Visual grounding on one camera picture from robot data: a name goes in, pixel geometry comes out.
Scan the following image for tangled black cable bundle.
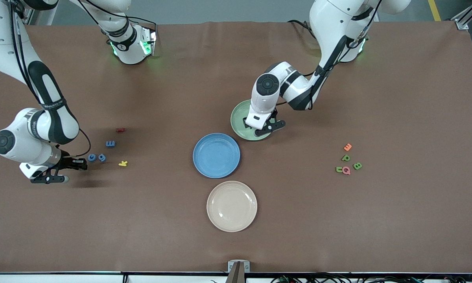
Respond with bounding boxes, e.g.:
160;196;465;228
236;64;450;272
271;270;472;283

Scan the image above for black arm base cable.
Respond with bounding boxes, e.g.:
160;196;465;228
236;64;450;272
125;16;158;33
288;19;316;40

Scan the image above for white table edge rail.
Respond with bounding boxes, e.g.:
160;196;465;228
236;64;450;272
0;273;472;283

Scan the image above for beige plate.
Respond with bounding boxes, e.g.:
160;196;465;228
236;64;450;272
206;180;258;233

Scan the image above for grey metal mount bracket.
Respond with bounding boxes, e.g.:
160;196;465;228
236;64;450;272
226;260;251;283

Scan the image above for brown table cover mat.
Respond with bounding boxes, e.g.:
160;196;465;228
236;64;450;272
0;20;472;274

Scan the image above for aluminium frame profile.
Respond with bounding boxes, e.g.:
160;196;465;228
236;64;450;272
452;0;472;30

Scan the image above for green plate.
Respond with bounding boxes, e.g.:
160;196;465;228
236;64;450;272
230;99;274;141

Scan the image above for silver right arm base bracket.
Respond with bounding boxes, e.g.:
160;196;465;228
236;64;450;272
141;27;157;56

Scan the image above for blue plate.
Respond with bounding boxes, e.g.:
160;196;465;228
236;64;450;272
192;133;241;179

